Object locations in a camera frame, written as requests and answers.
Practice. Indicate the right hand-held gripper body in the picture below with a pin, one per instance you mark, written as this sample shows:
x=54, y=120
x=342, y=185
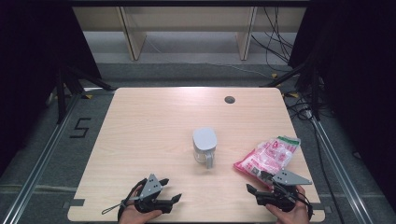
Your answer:
x=289, y=178

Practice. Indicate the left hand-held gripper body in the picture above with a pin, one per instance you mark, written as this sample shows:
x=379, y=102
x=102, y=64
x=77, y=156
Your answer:
x=152, y=186

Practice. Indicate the pink plastic bag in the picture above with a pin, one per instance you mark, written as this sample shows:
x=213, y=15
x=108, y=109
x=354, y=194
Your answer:
x=271, y=155

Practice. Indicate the clear jar with grey lid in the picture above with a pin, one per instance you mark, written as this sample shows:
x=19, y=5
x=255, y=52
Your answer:
x=204, y=138

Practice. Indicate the person's left hand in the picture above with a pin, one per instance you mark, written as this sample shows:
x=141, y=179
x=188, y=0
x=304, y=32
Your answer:
x=134, y=217

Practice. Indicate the person's right hand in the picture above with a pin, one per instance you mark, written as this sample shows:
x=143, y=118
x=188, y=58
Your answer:
x=291, y=217

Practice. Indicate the black metal stand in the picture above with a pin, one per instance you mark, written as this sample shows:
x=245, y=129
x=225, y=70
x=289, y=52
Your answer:
x=61, y=99
x=316, y=93

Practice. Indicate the black curtain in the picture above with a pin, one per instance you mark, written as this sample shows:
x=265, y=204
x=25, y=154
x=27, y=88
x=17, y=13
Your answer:
x=358, y=62
x=31, y=62

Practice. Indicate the light wooden bench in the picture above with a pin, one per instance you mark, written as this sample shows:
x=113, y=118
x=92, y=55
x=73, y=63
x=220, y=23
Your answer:
x=134, y=37

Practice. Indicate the aluminium floor rail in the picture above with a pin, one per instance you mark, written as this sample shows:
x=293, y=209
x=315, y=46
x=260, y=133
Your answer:
x=336, y=161
x=37, y=169

